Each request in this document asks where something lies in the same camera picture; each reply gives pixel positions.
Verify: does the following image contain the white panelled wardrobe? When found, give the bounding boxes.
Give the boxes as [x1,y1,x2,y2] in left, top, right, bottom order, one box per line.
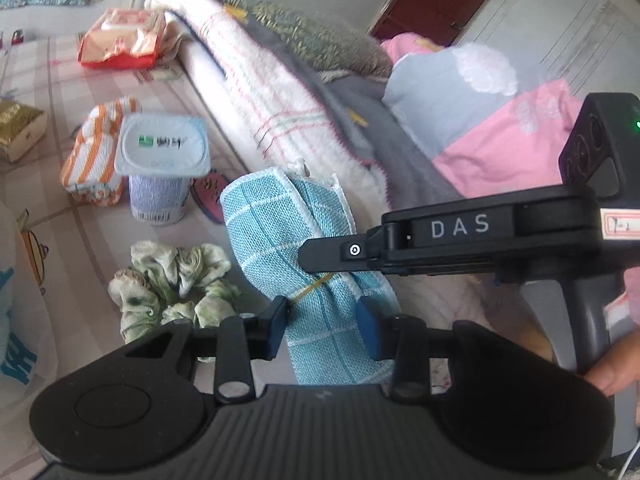
[451,0,640,97]

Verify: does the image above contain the grey blanket with yellow prints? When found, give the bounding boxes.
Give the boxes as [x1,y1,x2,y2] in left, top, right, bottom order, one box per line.
[244,19,453,211]

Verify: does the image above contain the person's right hand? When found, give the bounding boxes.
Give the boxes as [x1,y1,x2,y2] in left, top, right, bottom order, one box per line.
[584,329,640,396]

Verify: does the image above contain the orange striped cloth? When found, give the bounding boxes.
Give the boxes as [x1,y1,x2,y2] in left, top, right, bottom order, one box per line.
[59,95,144,207]

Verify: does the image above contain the gold packet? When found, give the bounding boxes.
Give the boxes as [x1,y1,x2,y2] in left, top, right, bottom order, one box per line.
[0,100,49,164]

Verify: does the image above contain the yellow rubber band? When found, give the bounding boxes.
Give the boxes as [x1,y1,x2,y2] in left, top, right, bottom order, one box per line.
[290,274,333,303]

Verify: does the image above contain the white plastic bag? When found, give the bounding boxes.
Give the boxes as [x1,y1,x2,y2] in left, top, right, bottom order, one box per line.
[0,204,62,443]

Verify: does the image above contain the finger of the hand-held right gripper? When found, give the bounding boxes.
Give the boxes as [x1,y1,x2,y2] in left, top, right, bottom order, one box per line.
[299,229,371,273]

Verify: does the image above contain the green scrunchie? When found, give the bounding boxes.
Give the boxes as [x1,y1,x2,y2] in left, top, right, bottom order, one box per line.
[108,241,242,362]

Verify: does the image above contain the light blue towel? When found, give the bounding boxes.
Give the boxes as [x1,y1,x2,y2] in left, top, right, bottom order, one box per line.
[220,166,402,387]

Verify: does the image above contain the green floral pillow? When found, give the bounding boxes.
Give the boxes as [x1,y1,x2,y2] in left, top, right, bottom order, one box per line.
[222,0,394,79]

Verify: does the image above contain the white yogurt cup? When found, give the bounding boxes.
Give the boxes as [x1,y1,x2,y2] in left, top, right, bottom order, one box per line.
[114,113,211,227]

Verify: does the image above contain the pink wet wipes pack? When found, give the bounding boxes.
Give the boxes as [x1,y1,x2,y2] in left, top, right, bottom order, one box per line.
[78,8,167,70]

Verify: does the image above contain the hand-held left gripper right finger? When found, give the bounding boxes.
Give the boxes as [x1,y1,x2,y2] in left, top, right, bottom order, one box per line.
[356,296,501,405]

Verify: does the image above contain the white quilted blanket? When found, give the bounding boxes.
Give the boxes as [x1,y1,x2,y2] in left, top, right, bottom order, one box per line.
[144,0,481,331]

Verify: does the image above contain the white cable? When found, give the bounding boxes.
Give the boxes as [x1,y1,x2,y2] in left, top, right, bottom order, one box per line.
[616,437,640,480]

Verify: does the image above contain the pink and grey quilt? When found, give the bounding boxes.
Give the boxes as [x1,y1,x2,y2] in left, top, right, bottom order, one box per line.
[379,32,640,321]

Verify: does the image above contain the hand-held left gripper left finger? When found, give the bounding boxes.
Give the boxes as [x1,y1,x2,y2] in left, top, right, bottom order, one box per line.
[125,296,290,405]

